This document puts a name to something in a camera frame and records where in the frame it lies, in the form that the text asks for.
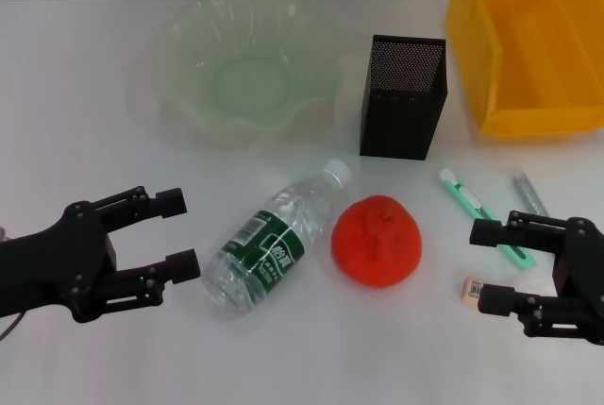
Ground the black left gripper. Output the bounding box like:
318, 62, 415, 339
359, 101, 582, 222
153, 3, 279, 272
0, 185, 203, 326

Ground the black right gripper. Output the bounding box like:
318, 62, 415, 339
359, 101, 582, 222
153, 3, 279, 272
469, 210, 604, 345

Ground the beige eraser with barcode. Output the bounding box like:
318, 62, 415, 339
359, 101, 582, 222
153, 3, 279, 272
461, 276, 486, 305

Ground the green utility knife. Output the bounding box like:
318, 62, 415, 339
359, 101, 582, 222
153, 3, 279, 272
438, 167, 537, 270

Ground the grey pen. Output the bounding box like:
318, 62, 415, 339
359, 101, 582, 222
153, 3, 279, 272
512, 173, 551, 218

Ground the clear water bottle green label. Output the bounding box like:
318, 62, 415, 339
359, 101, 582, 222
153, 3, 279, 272
201, 158, 354, 316

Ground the red orange fruit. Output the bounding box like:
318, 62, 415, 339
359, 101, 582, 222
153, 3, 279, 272
330, 194, 424, 289

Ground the green glass fruit plate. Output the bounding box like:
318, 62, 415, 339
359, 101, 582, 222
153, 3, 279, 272
149, 0, 349, 135

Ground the black mesh pen holder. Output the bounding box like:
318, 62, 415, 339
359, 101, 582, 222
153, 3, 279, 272
359, 34, 448, 161

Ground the yellow plastic bin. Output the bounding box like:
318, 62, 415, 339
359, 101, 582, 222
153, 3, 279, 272
445, 0, 604, 138

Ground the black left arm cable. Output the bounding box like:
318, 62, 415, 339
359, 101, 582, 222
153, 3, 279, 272
0, 312, 23, 343

